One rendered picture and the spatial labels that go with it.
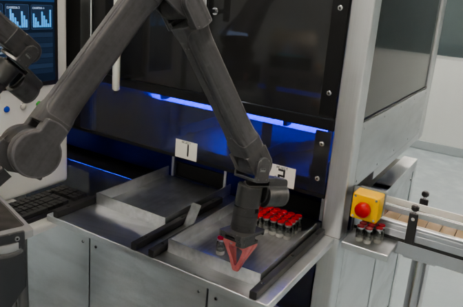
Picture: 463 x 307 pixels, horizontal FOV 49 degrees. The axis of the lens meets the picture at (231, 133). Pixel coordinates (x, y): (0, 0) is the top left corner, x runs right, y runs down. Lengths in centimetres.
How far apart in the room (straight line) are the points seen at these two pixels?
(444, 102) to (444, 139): 41
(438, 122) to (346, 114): 471
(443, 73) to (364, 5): 467
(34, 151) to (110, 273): 125
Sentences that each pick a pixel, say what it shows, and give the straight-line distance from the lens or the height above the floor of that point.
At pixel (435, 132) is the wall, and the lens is 607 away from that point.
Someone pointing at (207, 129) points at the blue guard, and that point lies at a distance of 158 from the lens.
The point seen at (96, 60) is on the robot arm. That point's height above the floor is 139.
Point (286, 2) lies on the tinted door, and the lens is 142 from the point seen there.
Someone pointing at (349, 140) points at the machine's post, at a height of 117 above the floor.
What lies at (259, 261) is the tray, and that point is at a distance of 130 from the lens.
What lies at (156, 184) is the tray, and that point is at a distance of 173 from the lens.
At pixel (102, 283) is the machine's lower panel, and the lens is 212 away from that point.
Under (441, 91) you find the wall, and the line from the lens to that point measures 599.
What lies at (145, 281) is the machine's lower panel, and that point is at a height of 49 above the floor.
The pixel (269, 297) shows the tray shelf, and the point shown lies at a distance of 117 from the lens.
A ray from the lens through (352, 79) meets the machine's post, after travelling 135.
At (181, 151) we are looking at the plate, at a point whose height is 101.
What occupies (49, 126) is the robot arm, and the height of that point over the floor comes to 129.
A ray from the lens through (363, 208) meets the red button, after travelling 138.
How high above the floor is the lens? 151
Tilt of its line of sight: 15 degrees down
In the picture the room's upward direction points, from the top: 5 degrees clockwise
